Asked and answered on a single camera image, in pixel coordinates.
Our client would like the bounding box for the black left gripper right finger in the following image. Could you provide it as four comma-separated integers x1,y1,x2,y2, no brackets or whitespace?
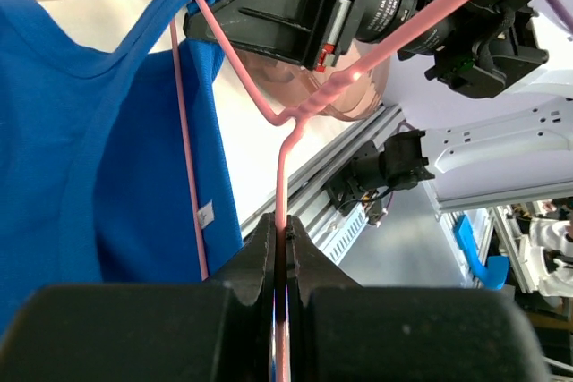
286,216,359,307

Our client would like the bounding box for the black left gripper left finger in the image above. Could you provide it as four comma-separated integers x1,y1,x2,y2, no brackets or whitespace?
205,213,276,305

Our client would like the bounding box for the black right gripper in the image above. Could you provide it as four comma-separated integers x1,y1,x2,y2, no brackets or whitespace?
210,0,366,72

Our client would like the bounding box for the pink hanger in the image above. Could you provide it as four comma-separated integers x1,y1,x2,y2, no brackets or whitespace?
164,0,523,382

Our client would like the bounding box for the blue tank top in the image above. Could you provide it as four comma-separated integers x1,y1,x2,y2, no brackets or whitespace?
1,0,243,326

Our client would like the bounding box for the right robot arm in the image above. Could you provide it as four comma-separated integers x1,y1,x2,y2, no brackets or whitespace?
210,0,549,98

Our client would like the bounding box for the pink translucent plastic basin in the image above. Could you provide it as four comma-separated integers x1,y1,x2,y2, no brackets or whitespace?
236,42,390,122

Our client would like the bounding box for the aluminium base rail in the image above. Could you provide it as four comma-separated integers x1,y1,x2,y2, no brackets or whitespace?
240,104,449,267

